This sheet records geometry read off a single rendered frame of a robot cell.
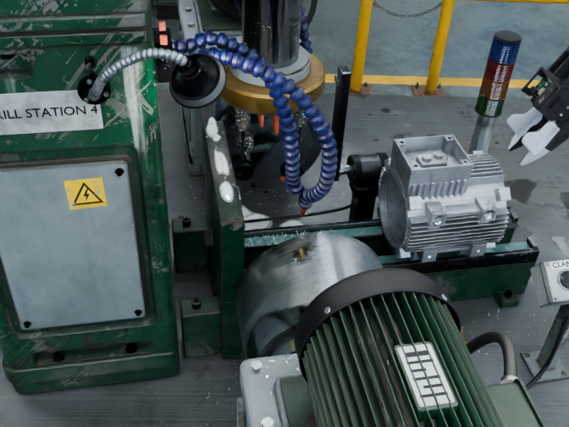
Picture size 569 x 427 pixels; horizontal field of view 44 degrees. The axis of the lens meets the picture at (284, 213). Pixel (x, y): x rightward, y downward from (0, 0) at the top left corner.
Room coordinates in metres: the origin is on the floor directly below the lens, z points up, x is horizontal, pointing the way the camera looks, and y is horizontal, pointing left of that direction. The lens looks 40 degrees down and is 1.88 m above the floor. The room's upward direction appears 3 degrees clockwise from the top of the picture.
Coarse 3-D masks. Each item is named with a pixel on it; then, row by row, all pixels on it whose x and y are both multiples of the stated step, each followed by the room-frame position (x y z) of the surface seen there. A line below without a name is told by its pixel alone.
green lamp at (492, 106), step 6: (480, 96) 1.42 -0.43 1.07; (480, 102) 1.41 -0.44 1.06; (486, 102) 1.40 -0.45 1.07; (492, 102) 1.40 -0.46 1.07; (498, 102) 1.40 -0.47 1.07; (480, 108) 1.41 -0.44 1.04; (486, 108) 1.40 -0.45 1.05; (492, 108) 1.40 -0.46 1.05; (498, 108) 1.40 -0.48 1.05; (486, 114) 1.40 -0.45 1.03; (492, 114) 1.40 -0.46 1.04; (498, 114) 1.41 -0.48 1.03
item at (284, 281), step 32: (288, 256) 0.76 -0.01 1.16; (320, 256) 0.76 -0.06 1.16; (352, 256) 0.77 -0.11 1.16; (256, 288) 0.73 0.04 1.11; (288, 288) 0.70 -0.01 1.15; (320, 288) 0.69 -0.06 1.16; (256, 320) 0.68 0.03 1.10; (288, 320) 0.65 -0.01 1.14; (256, 352) 0.63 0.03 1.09; (288, 352) 0.61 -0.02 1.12
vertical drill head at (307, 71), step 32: (256, 0) 0.97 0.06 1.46; (288, 0) 0.97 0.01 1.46; (256, 32) 0.97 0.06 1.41; (288, 32) 0.97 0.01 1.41; (288, 64) 0.97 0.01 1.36; (320, 64) 1.03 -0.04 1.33; (224, 96) 0.95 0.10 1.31; (256, 96) 0.92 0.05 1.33; (288, 96) 0.93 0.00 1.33; (320, 96) 0.97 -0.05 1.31
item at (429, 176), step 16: (400, 144) 1.09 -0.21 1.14; (416, 144) 1.12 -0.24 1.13; (432, 144) 1.12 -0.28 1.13; (448, 144) 1.12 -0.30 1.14; (400, 160) 1.07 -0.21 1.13; (416, 160) 1.08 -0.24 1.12; (432, 160) 1.07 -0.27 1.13; (448, 160) 1.09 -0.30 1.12; (464, 160) 1.05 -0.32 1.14; (400, 176) 1.05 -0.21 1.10; (416, 176) 1.02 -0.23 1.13; (432, 176) 1.02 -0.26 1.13; (448, 176) 1.03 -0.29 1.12; (464, 176) 1.04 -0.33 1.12; (416, 192) 1.02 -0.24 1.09; (432, 192) 1.02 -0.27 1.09; (448, 192) 1.03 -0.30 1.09; (464, 192) 1.04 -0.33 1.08
